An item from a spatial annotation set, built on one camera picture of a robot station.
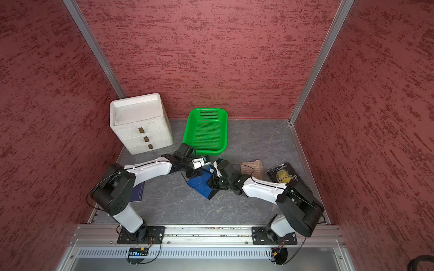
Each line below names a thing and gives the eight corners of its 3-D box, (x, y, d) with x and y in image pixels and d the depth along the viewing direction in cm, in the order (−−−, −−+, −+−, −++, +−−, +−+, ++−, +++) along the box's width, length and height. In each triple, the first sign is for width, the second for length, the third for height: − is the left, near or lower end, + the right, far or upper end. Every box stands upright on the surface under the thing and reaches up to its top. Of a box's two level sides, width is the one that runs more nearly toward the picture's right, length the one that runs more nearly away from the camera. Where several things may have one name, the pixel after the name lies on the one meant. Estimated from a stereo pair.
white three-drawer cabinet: (129, 157, 102) (106, 129, 81) (130, 131, 116) (111, 100, 95) (173, 147, 108) (162, 117, 87) (169, 122, 122) (159, 92, 101)
